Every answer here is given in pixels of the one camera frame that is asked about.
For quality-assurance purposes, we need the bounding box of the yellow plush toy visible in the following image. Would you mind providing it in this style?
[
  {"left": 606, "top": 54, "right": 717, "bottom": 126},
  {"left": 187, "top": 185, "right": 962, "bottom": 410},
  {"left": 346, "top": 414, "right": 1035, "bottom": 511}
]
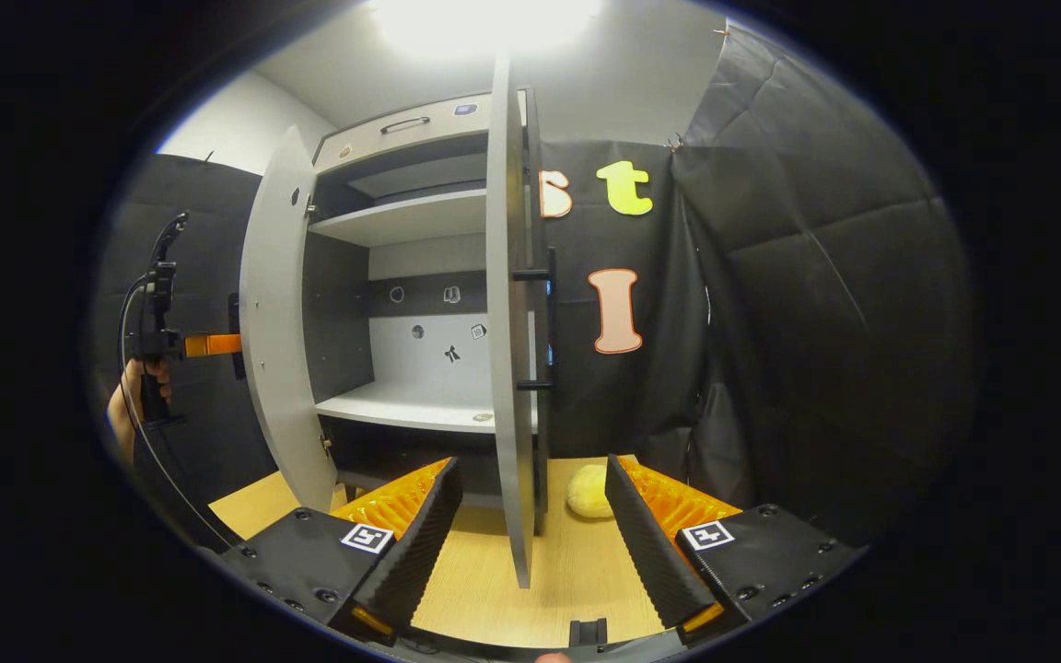
[{"left": 565, "top": 463, "right": 616, "bottom": 519}]

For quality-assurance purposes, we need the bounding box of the ceiling light panel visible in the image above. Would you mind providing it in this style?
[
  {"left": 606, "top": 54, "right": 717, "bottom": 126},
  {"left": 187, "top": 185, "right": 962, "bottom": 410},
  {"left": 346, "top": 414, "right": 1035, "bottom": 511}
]
[{"left": 369, "top": 0, "right": 605, "bottom": 56}]

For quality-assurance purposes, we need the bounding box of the left hand-held gripper cable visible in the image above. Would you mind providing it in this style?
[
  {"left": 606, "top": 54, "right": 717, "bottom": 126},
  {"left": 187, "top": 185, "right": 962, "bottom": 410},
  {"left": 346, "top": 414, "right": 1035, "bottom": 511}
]
[{"left": 116, "top": 273, "right": 237, "bottom": 551}]

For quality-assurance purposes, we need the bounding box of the black backdrop cloth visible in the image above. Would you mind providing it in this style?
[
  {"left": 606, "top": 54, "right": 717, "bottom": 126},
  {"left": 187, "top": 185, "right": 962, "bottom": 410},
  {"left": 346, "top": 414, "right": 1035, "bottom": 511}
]
[{"left": 93, "top": 28, "right": 974, "bottom": 549}]

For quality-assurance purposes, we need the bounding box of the grey shoe cabinet door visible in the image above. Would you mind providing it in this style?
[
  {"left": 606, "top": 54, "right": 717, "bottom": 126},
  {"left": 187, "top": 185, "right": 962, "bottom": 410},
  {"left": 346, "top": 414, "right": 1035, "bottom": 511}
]
[
  {"left": 486, "top": 53, "right": 559, "bottom": 590},
  {"left": 228, "top": 126, "right": 340, "bottom": 514}
]

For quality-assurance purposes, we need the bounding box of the grey double-door shoe cabinet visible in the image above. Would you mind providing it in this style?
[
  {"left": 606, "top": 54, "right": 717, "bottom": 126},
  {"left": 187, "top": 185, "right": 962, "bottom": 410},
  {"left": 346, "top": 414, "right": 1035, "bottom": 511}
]
[{"left": 305, "top": 90, "right": 550, "bottom": 512}]

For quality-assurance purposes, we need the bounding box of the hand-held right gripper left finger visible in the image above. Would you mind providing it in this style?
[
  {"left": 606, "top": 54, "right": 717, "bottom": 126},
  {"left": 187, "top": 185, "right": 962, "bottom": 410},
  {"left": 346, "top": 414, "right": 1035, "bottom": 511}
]
[{"left": 217, "top": 456, "right": 465, "bottom": 646}]

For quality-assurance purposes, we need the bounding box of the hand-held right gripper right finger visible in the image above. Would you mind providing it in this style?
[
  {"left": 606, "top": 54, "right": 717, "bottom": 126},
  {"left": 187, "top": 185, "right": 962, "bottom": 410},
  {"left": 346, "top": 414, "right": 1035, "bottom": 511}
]
[{"left": 604, "top": 453, "right": 868, "bottom": 646}]

